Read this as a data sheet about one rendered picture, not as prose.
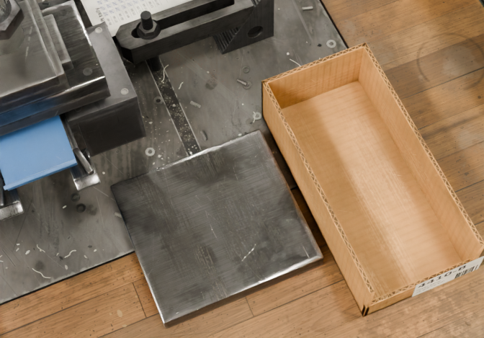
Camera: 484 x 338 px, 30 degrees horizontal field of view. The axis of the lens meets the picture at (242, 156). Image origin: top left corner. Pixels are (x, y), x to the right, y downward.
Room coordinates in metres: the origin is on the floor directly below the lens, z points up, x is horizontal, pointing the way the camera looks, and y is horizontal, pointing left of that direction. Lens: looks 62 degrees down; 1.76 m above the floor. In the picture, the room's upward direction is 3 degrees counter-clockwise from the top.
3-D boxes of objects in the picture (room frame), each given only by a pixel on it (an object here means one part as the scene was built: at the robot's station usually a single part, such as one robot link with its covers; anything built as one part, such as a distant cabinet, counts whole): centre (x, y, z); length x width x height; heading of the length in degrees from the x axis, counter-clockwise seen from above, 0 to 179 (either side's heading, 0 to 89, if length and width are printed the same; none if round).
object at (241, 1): (0.58, 0.05, 0.95); 0.15 x 0.03 x 0.10; 110
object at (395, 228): (0.40, -0.13, 0.93); 0.25 x 0.13 x 0.08; 20
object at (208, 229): (0.37, 0.03, 0.91); 0.17 x 0.16 x 0.02; 110
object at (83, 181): (0.42, 0.16, 0.98); 0.07 x 0.02 x 0.01; 20
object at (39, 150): (0.45, 0.21, 1.00); 0.15 x 0.07 x 0.03; 20
